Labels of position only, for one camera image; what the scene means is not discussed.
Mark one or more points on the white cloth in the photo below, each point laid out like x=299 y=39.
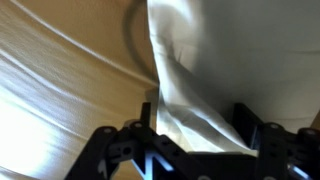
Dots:
x=233 y=60

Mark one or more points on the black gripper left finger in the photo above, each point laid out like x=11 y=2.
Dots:
x=133 y=156

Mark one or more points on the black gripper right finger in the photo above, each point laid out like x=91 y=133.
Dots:
x=286 y=153

